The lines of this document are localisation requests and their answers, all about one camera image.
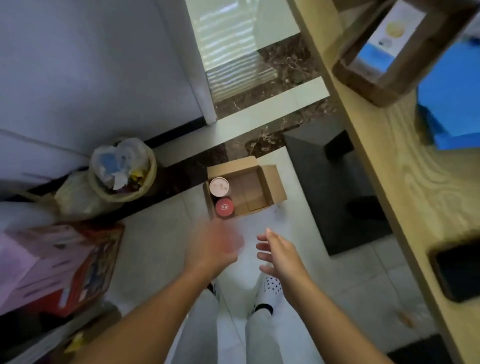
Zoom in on wooden tray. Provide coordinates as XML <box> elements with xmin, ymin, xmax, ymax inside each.
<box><xmin>332</xmin><ymin>0</ymin><xmax>480</xmax><ymax>108</ymax></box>

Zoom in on pink cylinder canister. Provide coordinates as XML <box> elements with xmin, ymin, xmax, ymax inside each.
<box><xmin>209</xmin><ymin>177</ymin><xmax>231</xmax><ymax>198</ymax></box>

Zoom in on black stool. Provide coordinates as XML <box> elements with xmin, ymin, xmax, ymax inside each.
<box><xmin>386</xmin><ymin>333</ymin><xmax>451</xmax><ymax>364</ymax></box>

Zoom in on brown cardboard box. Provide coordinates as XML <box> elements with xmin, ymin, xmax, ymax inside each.
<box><xmin>204</xmin><ymin>156</ymin><xmax>288</xmax><ymax>220</ymax></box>

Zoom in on dark grey furniture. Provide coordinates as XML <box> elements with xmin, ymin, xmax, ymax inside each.
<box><xmin>283</xmin><ymin>120</ymin><xmax>393</xmax><ymax>256</ymax></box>

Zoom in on person's left hand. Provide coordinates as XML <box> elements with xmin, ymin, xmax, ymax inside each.
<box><xmin>186</xmin><ymin>217</ymin><xmax>245</xmax><ymax>279</ymax></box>

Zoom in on blue folder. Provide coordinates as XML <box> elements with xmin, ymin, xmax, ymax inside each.
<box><xmin>417</xmin><ymin>37</ymin><xmax>480</xmax><ymax>151</ymax></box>

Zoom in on red and pink carton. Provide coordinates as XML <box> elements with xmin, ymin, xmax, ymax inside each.
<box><xmin>0</xmin><ymin>221</ymin><xmax>126</xmax><ymax>316</ymax></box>

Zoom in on black flat device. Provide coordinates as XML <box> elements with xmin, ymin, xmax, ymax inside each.
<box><xmin>429</xmin><ymin>240</ymin><xmax>480</xmax><ymax>303</ymax></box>

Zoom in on person's left forearm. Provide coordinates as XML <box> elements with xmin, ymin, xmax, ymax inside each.
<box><xmin>75</xmin><ymin>266</ymin><xmax>219</xmax><ymax>364</ymax></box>

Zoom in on light wooden table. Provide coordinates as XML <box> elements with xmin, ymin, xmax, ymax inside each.
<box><xmin>288</xmin><ymin>0</ymin><xmax>480</xmax><ymax>364</ymax></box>

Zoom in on person's right forearm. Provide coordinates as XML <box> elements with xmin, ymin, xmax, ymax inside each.
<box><xmin>285</xmin><ymin>273</ymin><xmax>395</xmax><ymax>364</ymax></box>

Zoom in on red canister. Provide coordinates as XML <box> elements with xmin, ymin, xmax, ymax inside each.
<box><xmin>215</xmin><ymin>197</ymin><xmax>236</xmax><ymax>219</ymax></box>

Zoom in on person's right hand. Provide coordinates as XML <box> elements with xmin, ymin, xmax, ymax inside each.
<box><xmin>255</xmin><ymin>228</ymin><xmax>312</xmax><ymax>290</ymax></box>

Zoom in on waste basket with rubbish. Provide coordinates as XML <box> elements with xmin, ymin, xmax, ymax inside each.
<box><xmin>56</xmin><ymin>137</ymin><xmax>159</xmax><ymax>219</ymax></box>

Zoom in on person's grey trousers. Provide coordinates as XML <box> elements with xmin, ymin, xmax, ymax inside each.
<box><xmin>172</xmin><ymin>288</ymin><xmax>286</xmax><ymax>364</ymax></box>

